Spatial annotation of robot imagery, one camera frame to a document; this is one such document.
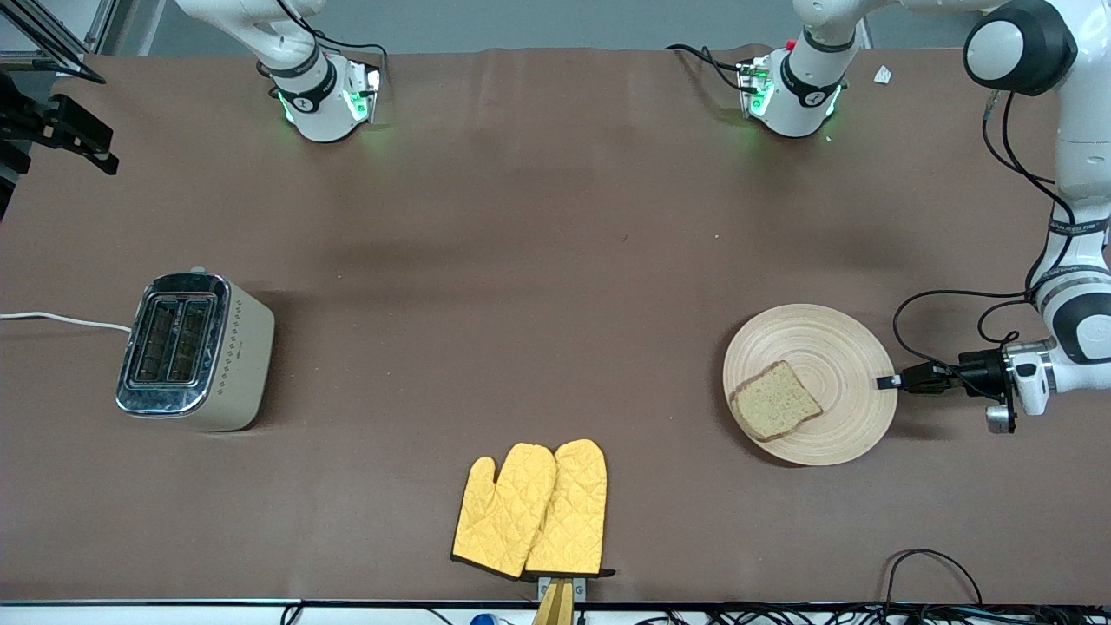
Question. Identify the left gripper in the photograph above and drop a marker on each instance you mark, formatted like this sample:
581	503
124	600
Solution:
981	368

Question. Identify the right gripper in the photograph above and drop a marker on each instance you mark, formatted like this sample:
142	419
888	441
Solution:
54	124

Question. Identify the round pale wooden plate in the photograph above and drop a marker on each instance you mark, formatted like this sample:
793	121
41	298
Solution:
833	365

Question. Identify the slice of brown-crust bread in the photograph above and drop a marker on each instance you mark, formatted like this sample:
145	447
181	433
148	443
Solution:
775	404

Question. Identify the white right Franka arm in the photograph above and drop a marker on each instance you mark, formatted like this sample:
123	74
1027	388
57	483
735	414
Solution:
317	104

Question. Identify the beige and chrome toaster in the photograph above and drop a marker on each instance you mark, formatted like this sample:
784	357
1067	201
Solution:
234	356

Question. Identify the small white paper scrap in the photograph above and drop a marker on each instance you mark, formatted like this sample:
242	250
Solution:
883	75

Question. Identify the yellow quilted oven mitt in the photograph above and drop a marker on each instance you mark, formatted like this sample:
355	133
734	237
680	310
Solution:
499	521
573	512

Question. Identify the aluminium frame bar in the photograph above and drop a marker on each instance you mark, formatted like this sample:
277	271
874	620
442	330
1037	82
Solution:
26	58

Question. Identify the small grey metal bracket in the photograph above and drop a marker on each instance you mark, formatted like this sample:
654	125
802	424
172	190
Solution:
579	590

